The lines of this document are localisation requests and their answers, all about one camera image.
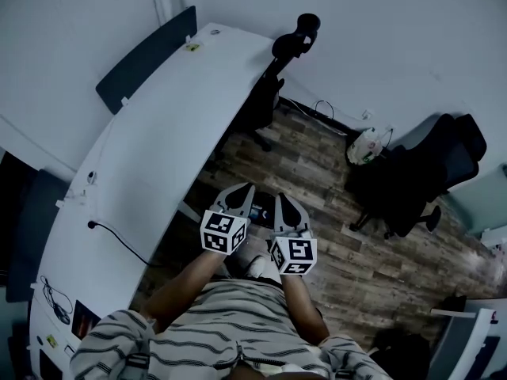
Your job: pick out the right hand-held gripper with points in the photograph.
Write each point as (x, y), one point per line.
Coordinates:
(297, 251)

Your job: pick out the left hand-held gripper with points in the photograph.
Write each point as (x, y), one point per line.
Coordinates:
(218, 228)

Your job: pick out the person's left forearm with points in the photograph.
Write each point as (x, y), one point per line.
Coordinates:
(186, 287)

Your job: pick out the person's right forearm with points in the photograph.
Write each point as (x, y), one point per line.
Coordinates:
(303, 307)

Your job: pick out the blue crumpled wrapper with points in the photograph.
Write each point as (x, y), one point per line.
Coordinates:
(261, 213)

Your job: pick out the white desk leg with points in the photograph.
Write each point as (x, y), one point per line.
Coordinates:
(190, 212)

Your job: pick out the person's white shoe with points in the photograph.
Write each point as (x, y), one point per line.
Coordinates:
(257, 265)

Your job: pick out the white green printed bag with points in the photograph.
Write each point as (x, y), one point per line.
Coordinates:
(364, 147)

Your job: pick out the black office chair with hanger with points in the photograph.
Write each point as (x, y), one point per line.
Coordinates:
(269, 93)

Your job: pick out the person's striped shirt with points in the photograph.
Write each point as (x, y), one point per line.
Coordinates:
(222, 323)

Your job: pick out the black mesh office chair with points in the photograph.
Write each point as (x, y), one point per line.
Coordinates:
(416, 180)

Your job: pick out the white panel clamp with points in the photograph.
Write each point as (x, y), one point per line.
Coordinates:
(187, 38)
(125, 102)

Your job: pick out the long white power strip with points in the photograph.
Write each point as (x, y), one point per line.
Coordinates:
(77, 200)

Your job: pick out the yellow green sticker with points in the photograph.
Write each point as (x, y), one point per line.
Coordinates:
(192, 47)

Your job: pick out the dark gray desk divider panel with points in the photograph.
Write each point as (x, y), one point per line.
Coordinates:
(35, 232)
(146, 61)

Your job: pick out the black backpack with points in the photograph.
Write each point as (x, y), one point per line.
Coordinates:
(400, 354)

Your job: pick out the frosted glass door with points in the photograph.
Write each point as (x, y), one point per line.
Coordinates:
(479, 200)

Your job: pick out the white framed smartphone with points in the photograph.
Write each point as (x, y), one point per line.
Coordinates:
(69, 350)

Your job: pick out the white storage shelf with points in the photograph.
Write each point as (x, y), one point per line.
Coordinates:
(475, 343)

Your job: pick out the white wall socket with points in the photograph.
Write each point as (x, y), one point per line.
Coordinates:
(367, 114)

